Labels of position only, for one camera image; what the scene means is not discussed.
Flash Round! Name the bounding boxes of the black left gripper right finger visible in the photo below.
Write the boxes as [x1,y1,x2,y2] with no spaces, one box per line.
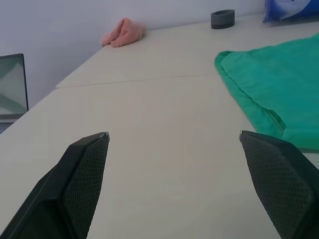
[238,130,319,239]

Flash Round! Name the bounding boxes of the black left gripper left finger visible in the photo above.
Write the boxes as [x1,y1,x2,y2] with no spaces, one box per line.
[0,131,111,239]

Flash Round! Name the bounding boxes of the dark grey tape roll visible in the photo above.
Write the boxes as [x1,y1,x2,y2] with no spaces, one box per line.
[210,9,236,30]

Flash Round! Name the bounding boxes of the blue plastic bag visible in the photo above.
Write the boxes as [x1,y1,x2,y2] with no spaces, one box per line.
[262,0,319,23]

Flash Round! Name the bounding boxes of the pink crumpled cloth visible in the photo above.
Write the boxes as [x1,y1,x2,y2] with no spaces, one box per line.
[100,17,147,48]

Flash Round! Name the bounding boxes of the green cloth garment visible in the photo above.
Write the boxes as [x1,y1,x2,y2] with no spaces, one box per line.
[214,32,319,153]

